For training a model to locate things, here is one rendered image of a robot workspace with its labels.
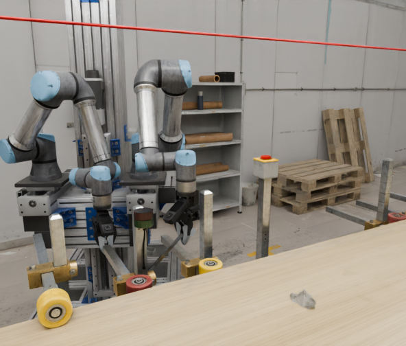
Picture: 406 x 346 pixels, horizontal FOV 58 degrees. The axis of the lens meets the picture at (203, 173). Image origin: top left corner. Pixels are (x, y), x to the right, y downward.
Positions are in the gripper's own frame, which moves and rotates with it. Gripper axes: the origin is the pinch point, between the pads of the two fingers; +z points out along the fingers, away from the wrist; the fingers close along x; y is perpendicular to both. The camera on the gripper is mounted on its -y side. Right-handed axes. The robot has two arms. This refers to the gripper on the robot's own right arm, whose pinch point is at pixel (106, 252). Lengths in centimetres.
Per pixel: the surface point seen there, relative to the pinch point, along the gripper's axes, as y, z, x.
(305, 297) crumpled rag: -74, -8, -38
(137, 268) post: -33.7, -7.8, -2.3
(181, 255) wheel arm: -22.3, -3.0, -23.5
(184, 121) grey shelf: 247, -28, -154
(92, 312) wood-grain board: -51, -8, 16
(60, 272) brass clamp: -34.4, -13.0, 21.5
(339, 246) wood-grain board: -53, -8, -75
